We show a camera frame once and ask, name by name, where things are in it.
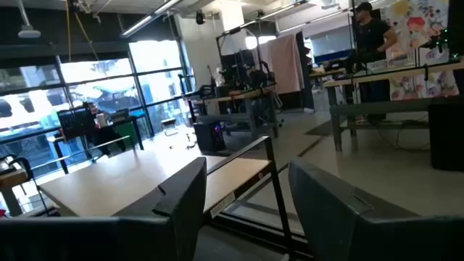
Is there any person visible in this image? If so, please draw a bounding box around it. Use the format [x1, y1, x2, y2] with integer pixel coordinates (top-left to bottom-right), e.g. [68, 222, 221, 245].
[353, 1, 399, 124]

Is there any black panel on desk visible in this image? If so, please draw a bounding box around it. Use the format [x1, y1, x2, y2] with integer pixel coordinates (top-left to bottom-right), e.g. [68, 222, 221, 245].
[57, 106, 97, 141]

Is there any colourful floral poster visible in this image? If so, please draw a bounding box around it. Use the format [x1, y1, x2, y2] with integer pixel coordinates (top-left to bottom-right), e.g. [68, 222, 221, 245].
[380, 0, 461, 102]

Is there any black computer tower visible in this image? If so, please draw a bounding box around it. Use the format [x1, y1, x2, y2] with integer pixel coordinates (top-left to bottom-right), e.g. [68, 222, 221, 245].
[192, 121, 228, 153]

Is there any wooden shelf with black frame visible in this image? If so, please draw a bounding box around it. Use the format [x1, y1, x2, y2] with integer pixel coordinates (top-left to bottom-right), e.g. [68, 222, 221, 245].
[30, 136, 297, 261]

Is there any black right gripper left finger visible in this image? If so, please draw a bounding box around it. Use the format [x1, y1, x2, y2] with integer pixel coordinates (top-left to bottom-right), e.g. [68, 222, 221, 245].
[0, 156, 208, 261]

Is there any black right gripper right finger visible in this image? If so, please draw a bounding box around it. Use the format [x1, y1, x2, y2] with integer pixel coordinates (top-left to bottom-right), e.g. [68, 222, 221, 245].
[288, 156, 464, 261]

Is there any white ceiling disc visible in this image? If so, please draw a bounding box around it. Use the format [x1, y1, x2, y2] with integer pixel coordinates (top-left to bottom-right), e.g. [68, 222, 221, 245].
[17, 24, 42, 39]

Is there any long ceiling light strip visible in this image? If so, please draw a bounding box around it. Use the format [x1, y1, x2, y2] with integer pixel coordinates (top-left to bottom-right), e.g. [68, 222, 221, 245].
[120, 0, 184, 39]

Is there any grey workbench with wooden top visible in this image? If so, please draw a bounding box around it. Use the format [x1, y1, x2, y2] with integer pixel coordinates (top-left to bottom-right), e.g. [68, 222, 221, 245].
[188, 85, 281, 141]
[322, 59, 464, 153]

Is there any black cabinet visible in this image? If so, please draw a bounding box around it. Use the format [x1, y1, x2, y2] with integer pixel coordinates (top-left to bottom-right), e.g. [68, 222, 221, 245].
[427, 96, 464, 172]

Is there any black desk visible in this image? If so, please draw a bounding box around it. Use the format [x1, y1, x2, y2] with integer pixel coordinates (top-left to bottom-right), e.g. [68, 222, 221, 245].
[52, 115, 146, 175]

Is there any pink cloth curtain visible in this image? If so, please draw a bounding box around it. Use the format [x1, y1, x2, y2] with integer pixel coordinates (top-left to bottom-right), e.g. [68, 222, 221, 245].
[267, 34, 305, 96]

